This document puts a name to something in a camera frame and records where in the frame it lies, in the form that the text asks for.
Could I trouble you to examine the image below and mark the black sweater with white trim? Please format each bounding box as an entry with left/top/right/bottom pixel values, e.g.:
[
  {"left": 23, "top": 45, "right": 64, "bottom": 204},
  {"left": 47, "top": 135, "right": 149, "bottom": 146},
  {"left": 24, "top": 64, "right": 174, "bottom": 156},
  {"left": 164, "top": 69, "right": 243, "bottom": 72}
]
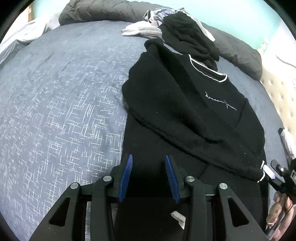
[{"left": 113, "top": 38, "right": 270, "bottom": 241}]

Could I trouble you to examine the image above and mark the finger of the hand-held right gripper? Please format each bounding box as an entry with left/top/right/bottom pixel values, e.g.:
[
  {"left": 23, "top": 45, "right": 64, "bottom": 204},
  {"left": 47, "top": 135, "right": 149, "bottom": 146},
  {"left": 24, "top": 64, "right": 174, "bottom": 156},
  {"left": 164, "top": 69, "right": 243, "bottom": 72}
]
[
  {"left": 270, "top": 159, "right": 284, "bottom": 173},
  {"left": 263, "top": 164, "right": 284, "bottom": 193}
]

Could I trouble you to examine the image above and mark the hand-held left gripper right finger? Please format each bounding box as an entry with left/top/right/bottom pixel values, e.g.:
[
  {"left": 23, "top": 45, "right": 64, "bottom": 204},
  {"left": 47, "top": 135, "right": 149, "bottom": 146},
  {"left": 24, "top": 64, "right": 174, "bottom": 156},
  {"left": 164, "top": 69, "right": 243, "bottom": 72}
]
[{"left": 165, "top": 155, "right": 269, "bottom": 241}]

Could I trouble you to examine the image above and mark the folded light grey cloth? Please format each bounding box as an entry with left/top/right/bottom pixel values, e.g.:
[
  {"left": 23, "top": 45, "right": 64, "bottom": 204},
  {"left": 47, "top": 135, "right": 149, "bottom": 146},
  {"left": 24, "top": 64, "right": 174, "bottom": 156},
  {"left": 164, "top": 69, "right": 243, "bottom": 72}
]
[{"left": 279, "top": 128, "right": 296, "bottom": 161}]

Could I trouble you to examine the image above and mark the black garment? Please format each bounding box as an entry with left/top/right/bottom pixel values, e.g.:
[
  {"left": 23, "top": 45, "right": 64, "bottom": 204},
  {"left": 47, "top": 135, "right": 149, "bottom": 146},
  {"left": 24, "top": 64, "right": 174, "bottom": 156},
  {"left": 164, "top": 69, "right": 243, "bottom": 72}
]
[{"left": 159, "top": 11, "right": 221, "bottom": 70}]

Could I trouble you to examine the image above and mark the light grey blanket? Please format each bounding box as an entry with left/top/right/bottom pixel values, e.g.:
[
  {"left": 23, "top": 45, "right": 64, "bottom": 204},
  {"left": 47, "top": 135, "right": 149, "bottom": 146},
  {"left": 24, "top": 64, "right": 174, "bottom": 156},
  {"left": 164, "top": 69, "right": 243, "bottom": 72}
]
[{"left": 0, "top": 13, "right": 61, "bottom": 68}]

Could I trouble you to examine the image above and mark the person's right hand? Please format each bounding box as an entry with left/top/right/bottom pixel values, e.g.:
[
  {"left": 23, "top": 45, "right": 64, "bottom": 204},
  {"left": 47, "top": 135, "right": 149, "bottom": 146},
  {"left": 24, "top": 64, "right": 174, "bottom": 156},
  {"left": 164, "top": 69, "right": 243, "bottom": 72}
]
[{"left": 266, "top": 192, "right": 296, "bottom": 240}]

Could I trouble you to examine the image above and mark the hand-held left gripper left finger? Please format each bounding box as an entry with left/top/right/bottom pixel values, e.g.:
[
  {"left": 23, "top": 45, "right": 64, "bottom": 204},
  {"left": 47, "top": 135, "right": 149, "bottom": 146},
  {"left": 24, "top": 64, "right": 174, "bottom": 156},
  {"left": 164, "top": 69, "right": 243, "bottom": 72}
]
[{"left": 29, "top": 154, "right": 134, "bottom": 241}]

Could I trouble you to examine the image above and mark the dark grey rolled duvet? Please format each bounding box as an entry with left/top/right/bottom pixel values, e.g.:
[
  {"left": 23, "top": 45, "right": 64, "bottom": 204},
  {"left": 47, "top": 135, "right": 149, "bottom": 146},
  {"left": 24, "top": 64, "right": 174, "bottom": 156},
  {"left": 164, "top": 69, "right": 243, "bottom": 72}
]
[{"left": 58, "top": 0, "right": 263, "bottom": 81}]

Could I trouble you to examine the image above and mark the cream tufted headboard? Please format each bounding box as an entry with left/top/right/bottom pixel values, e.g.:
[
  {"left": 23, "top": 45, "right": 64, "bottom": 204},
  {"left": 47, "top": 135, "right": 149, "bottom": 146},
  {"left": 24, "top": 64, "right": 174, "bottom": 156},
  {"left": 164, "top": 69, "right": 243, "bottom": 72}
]
[{"left": 260, "top": 39, "right": 296, "bottom": 131}]

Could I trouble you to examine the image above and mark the blue patterned bed sheet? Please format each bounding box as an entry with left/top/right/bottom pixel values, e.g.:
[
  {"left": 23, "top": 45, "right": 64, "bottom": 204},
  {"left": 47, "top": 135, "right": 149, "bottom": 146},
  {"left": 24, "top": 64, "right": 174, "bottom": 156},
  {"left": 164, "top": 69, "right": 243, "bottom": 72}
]
[{"left": 0, "top": 20, "right": 287, "bottom": 241}]

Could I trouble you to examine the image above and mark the blue striped garment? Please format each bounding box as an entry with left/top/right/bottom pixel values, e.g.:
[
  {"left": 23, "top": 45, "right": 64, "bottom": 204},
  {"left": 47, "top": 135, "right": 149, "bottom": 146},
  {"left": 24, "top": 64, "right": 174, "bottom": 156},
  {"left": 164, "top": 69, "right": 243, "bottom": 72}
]
[{"left": 143, "top": 9, "right": 177, "bottom": 26}]

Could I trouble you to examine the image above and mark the light grey garment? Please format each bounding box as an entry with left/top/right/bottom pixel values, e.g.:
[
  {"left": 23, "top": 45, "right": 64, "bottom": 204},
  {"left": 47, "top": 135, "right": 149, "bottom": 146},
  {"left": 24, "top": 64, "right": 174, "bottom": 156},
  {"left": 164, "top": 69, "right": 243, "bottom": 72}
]
[{"left": 121, "top": 21, "right": 164, "bottom": 39}]

